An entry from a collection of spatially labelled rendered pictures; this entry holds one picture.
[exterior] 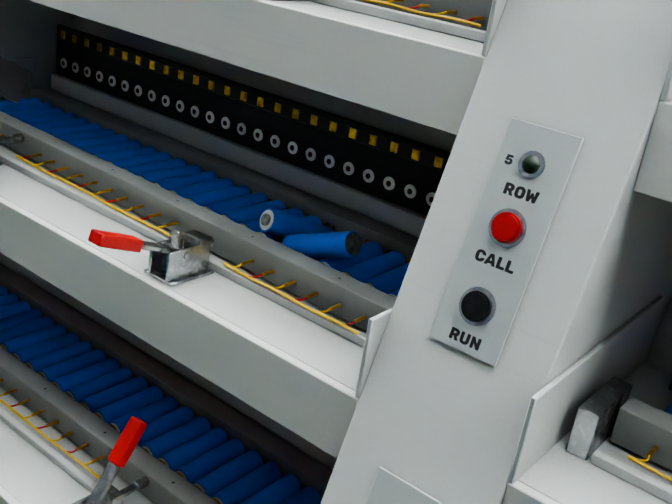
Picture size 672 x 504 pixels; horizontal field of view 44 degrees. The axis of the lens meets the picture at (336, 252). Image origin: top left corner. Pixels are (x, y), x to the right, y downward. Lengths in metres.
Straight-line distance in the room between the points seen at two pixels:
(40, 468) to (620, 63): 0.52
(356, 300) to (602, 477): 0.18
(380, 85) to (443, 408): 0.19
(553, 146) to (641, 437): 0.16
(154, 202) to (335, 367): 0.24
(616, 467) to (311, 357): 0.18
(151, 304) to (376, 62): 0.22
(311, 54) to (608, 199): 0.21
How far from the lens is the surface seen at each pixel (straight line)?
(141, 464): 0.68
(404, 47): 0.49
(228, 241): 0.61
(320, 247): 0.59
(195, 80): 0.80
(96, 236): 0.53
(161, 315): 0.57
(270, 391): 0.52
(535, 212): 0.43
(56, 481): 0.70
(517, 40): 0.46
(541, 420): 0.43
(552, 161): 0.43
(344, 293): 0.54
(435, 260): 0.45
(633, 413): 0.48
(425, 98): 0.48
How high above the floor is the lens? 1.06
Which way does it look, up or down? 6 degrees down
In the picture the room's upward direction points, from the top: 20 degrees clockwise
